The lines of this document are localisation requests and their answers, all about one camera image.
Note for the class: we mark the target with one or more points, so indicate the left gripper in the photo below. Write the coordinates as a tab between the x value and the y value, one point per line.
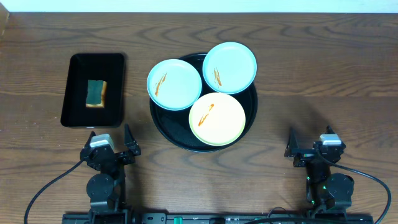
116	157

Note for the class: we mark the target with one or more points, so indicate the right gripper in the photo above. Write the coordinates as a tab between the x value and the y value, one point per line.
305	155

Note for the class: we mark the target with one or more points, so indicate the yellow green sponge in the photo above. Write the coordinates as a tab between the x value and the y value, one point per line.
96	92

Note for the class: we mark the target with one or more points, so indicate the light blue plate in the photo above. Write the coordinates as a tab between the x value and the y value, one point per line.
174	84
229	68

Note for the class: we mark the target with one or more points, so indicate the yellow plate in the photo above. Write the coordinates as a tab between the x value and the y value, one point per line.
217	119

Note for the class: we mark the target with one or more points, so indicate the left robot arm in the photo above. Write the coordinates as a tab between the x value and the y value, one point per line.
107	189

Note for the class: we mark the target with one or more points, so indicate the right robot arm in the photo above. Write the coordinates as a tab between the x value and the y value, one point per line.
327	192

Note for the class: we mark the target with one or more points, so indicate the round black tray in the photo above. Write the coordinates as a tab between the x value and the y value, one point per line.
174	125

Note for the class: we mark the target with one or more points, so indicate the black rectangular bin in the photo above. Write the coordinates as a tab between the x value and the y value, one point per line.
109	67

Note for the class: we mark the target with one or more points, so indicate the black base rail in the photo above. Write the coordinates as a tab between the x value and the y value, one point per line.
162	218

